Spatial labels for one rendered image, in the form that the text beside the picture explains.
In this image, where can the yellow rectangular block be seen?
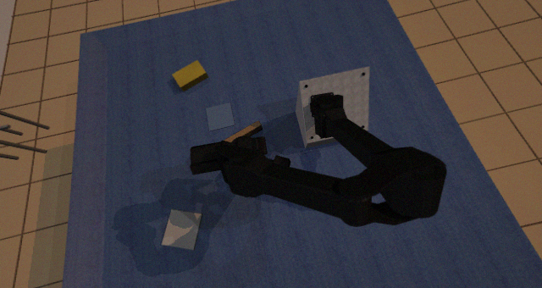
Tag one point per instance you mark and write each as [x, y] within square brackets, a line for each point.
[190, 75]

